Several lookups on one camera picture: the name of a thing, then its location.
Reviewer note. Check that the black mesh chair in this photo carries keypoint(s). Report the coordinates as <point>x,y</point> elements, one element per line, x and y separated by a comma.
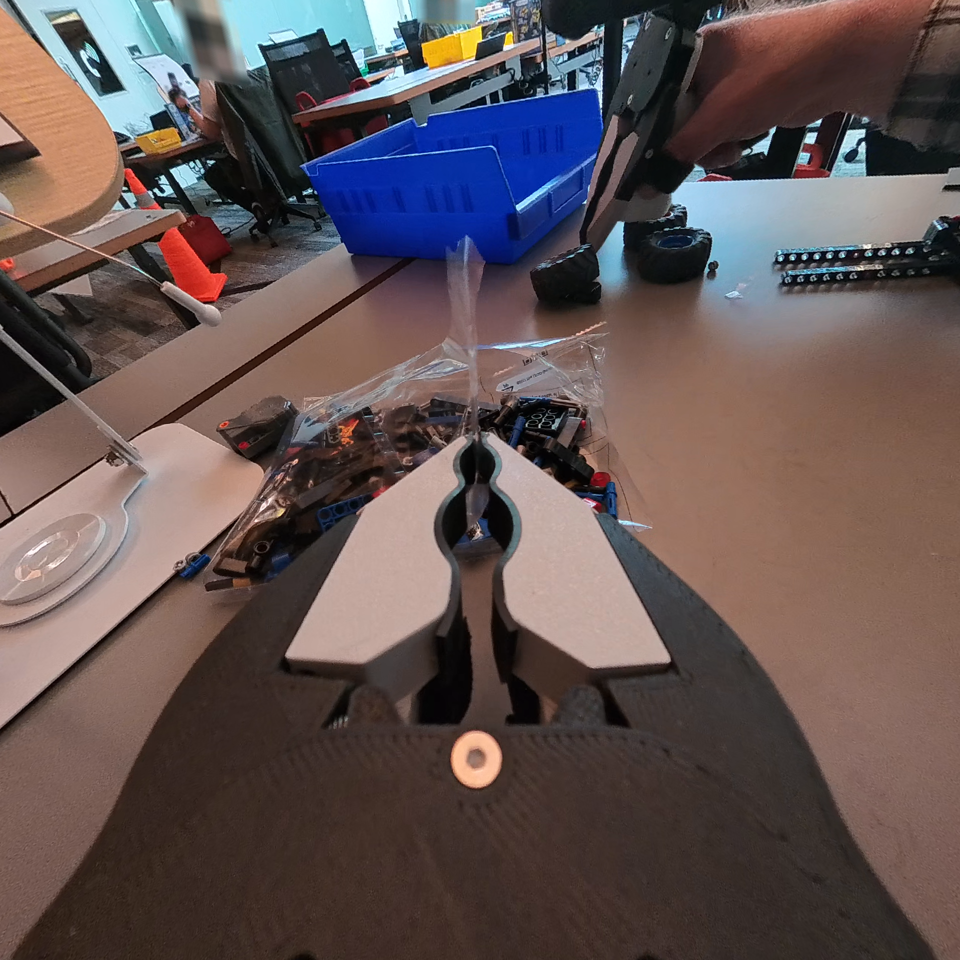
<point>300,64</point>

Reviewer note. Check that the black tyre blue hub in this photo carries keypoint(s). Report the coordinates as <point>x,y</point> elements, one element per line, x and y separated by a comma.
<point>675,255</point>
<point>566,274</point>

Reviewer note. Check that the person's right hand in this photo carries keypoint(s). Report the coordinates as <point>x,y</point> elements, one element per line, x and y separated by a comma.
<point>795,67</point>

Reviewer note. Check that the low grey table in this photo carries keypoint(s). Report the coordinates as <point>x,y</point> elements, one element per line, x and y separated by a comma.
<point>97,240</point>

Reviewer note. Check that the black pillar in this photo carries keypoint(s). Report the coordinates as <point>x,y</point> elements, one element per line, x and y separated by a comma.
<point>613,67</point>

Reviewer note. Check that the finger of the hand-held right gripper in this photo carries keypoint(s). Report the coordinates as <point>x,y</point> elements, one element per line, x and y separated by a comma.
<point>611,180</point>
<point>645,206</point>

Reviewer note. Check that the red bag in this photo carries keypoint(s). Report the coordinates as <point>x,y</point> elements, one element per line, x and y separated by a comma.
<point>206,238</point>

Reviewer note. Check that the red office chair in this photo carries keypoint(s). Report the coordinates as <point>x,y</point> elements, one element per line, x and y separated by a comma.
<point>330,120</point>

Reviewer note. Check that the small blue connector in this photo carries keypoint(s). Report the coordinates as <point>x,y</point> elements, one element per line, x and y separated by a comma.
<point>193,564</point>

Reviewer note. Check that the small yellow bin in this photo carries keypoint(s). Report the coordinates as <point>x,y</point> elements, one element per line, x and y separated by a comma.
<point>157,140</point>

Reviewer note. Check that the orange traffic cone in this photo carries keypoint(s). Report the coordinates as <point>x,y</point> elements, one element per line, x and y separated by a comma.
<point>187,255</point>

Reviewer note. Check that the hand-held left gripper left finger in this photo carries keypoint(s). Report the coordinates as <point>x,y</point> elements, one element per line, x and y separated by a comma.
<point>375,592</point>

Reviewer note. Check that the clear bag of toy bricks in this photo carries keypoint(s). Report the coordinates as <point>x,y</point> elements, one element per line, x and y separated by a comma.
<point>390,457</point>

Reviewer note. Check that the black beam assembly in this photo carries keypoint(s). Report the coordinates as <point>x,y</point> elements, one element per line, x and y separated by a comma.
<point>862,262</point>

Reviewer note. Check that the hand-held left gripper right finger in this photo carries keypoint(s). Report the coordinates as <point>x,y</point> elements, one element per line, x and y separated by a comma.
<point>585,592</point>

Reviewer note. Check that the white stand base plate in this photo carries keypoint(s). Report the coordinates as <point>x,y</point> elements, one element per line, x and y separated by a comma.
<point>150,532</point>

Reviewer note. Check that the grey desk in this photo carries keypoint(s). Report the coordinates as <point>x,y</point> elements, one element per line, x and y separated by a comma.
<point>750,450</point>
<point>262,330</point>

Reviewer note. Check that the black chair with jacket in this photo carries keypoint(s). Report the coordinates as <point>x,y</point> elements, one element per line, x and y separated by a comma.
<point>259,157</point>

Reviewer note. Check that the wooden instruction board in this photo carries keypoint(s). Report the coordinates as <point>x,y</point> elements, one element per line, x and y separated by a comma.
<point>52,150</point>

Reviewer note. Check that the black tyre red hub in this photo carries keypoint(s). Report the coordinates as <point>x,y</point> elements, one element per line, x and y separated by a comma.
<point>664,221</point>

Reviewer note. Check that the blue storage bin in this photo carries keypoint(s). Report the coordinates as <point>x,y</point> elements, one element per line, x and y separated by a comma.
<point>420,195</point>

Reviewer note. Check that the long background table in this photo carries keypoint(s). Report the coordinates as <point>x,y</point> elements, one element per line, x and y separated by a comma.
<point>420,82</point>

